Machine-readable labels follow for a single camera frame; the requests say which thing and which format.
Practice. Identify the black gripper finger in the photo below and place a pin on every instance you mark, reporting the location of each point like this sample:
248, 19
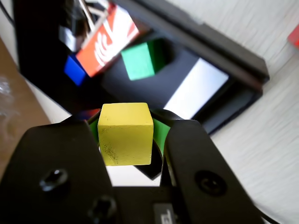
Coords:
198, 163
58, 158

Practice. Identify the yellow wooden cube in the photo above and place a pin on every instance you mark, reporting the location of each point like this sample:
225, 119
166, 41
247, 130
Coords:
126, 135

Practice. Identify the green wooden cube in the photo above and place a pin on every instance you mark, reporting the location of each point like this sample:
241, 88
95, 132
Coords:
137, 63

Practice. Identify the red wooden cube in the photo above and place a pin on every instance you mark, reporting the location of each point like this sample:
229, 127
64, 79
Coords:
294, 38

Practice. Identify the black cardboard box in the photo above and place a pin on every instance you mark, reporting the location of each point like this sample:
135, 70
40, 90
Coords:
35, 58

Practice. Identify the orange box white print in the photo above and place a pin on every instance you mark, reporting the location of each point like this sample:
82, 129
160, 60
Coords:
102, 46

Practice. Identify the blue wooden cube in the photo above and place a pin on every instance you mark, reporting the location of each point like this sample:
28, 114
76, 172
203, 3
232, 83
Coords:
74, 70

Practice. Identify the black bottle white label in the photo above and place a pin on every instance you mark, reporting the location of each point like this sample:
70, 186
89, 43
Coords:
69, 38

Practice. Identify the pale wooden stick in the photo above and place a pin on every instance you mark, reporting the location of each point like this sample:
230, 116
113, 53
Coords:
90, 18

